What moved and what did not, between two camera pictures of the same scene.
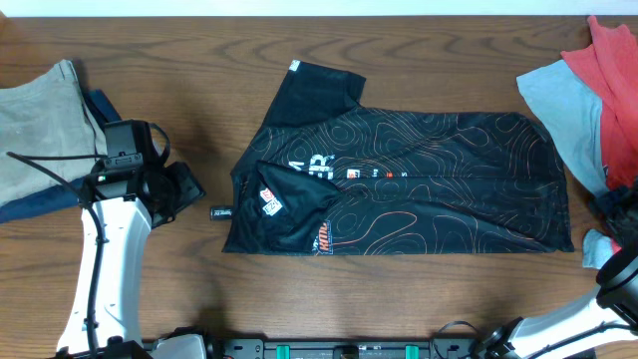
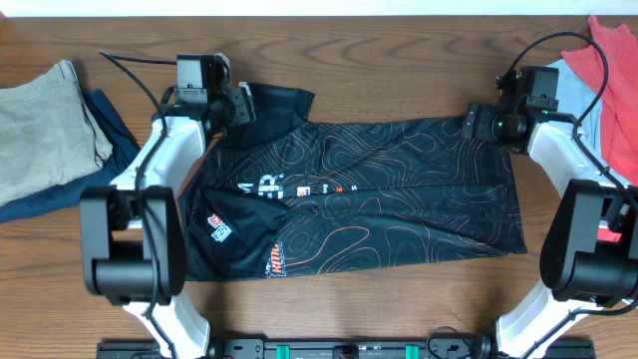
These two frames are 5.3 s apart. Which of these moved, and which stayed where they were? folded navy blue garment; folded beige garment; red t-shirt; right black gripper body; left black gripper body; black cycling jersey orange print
Moved: right black gripper body; left black gripper body; black cycling jersey orange print
Stayed: folded navy blue garment; folded beige garment; red t-shirt
